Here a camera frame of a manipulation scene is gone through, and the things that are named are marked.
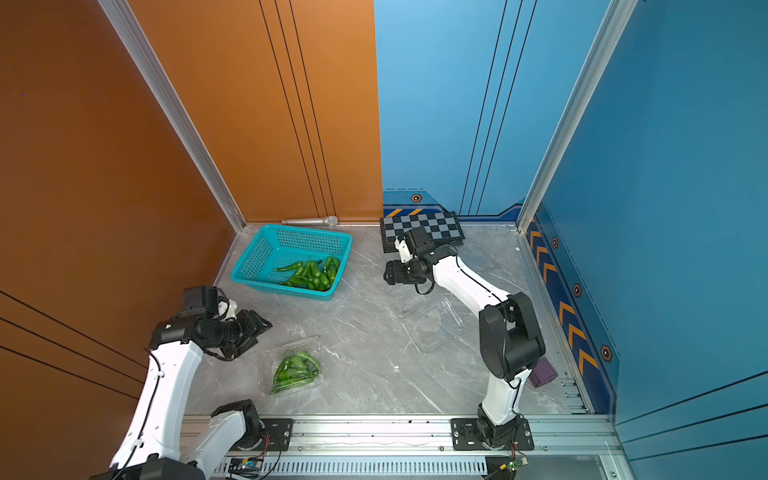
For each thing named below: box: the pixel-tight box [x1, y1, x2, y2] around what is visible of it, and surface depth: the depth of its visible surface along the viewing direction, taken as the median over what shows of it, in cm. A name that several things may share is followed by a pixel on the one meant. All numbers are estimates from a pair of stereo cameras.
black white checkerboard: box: [380, 211, 465, 253], surface depth 118 cm
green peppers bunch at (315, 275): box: [274, 256, 340, 292], surface depth 104 cm
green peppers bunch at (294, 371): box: [271, 351, 321, 395], surface depth 82 cm
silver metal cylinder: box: [281, 216, 339, 227], surface depth 122 cm
